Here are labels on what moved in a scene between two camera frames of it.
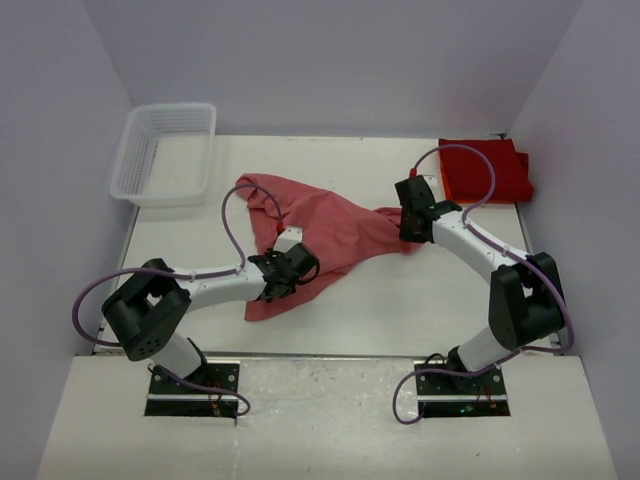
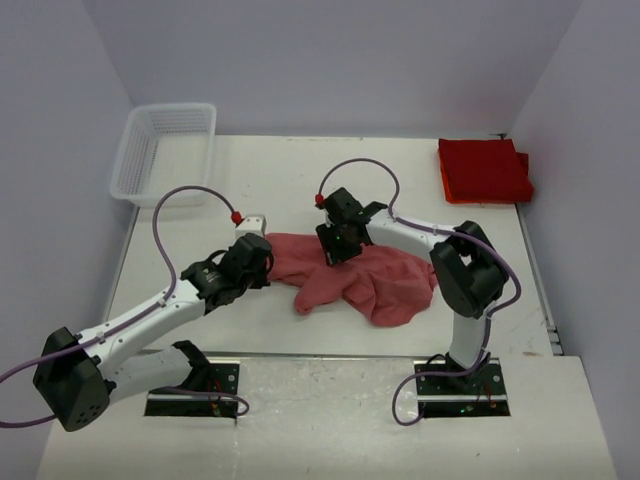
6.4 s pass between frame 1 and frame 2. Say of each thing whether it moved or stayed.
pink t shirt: moved
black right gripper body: moved
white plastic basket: stayed
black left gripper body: moved
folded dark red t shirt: stayed
